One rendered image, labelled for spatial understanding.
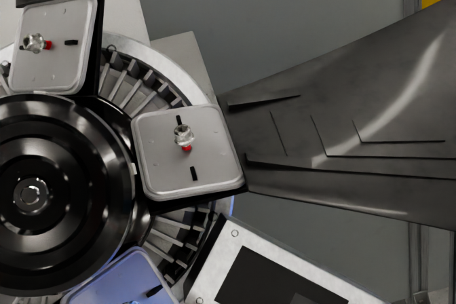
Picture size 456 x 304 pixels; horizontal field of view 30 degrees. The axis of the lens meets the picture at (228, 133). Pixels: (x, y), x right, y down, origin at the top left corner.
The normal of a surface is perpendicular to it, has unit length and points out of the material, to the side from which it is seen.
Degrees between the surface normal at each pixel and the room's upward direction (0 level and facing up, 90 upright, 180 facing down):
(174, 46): 0
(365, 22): 90
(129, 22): 50
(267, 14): 90
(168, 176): 7
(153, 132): 7
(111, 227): 43
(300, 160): 16
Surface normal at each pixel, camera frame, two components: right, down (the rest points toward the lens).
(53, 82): -0.71, -0.18
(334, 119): -0.01, -0.71
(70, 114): -0.05, 0.20
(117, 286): 0.69, -0.43
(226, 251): 0.06, -0.04
